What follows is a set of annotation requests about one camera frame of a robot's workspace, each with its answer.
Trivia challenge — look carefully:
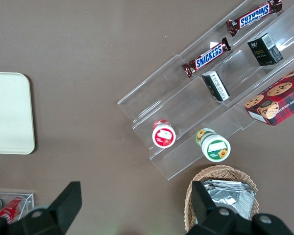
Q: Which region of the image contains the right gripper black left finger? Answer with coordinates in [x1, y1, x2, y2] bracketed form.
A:
[0, 181, 83, 235]

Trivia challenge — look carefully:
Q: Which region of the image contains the clear acrylic bottle rack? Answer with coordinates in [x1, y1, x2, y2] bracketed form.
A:
[0, 192, 34, 222]

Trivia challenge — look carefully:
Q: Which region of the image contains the stack of foil trays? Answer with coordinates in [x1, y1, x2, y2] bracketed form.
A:
[202, 179, 257, 221]

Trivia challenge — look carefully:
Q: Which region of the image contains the red lid jar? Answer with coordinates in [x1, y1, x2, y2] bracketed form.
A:
[151, 119, 176, 148]

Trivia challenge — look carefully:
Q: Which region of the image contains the small black carton box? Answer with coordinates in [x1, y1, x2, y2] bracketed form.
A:
[246, 32, 284, 67]
[201, 70, 230, 102]

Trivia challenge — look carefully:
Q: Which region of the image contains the Snickers chocolate bar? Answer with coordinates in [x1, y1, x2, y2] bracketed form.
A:
[181, 37, 232, 78]
[226, 0, 283, 37]

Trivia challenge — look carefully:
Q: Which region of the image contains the light wicker basket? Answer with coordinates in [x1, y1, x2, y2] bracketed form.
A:
[184, 164, 260, 233]

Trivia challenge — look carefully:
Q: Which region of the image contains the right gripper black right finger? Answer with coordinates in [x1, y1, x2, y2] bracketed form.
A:
[186, 180, 294, 235]

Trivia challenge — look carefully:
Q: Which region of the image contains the clear acrylic stepped shelf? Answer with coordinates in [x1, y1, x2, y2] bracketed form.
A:
[117, 54, 244, 181]
[178, 0, 294, 130]

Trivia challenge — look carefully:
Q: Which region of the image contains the red tartan cookie box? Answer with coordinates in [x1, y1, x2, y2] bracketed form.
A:
[244, 63, 294, 127]

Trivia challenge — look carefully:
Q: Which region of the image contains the green lid jar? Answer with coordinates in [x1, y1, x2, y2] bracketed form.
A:
[195, 128, 231, 163]

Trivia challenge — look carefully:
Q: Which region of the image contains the beige plastic tray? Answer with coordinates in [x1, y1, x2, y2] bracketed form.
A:
[0, 71, 36, 155]

